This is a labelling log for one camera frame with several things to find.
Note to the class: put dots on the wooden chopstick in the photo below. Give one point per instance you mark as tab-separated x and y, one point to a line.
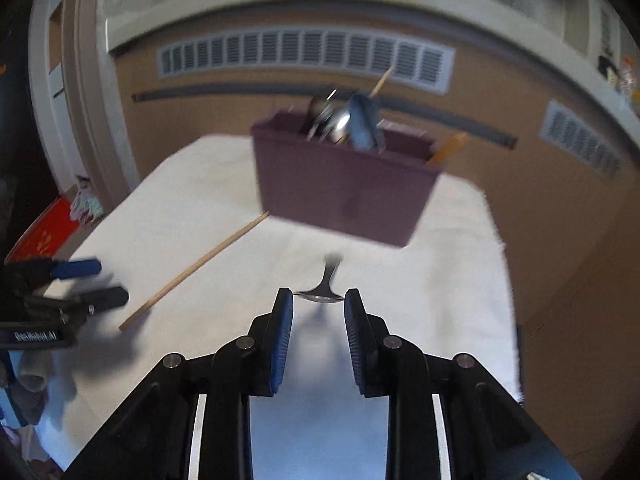
200	265
381	82

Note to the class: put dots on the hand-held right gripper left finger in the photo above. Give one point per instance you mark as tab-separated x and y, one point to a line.
282	340

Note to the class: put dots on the dark sauce bottle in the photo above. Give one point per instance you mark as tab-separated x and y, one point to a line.
607	67

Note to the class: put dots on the red box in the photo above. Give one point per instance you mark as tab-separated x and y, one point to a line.
40	235

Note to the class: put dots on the purple utensil holder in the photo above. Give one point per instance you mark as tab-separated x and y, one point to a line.
345	195

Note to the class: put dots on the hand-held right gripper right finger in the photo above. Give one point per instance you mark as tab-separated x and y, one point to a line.
355	340

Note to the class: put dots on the white table cloth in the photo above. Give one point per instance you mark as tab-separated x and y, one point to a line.
425	285

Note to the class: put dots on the white door frame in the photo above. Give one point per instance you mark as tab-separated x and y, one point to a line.
85	85

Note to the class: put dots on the floral patterned cloth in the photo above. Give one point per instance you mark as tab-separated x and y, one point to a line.
87	202

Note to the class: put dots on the metal spoon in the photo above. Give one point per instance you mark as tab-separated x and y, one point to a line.
320	110
325	295
341	125

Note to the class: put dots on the person's left hand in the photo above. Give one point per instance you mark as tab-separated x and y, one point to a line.
32	375

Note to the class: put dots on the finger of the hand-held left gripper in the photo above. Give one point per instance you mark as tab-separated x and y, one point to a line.
75	269
105	299

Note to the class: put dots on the long grey vent grille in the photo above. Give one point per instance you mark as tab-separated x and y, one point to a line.
310	57

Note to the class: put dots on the blue utensil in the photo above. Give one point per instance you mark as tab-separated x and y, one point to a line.
364	122

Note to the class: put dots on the red cap bottle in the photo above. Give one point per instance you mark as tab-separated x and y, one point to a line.
627	77

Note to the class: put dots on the short grey vent grille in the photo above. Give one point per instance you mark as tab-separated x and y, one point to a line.
580	140

